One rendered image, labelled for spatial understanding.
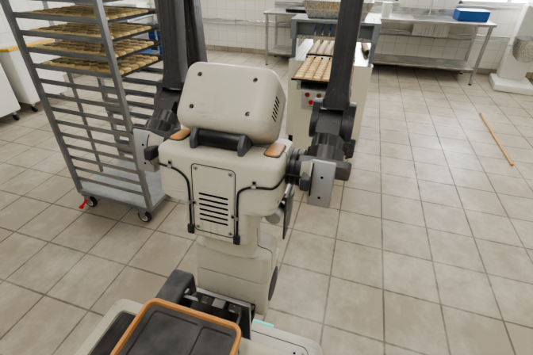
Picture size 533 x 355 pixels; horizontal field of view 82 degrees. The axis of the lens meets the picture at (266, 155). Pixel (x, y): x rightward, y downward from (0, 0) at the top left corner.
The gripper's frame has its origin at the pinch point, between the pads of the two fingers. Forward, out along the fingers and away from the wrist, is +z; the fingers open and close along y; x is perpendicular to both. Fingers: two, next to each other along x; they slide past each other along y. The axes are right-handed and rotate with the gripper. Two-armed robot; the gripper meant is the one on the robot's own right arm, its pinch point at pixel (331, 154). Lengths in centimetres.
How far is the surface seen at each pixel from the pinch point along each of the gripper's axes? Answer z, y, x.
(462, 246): 126, -87, -20
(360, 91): 121, -3, -136
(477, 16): 228, -140, -397
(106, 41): -6, 116, -35
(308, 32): 85, 49, -162
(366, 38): 87, 1, -164
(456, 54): 313, -142, -412
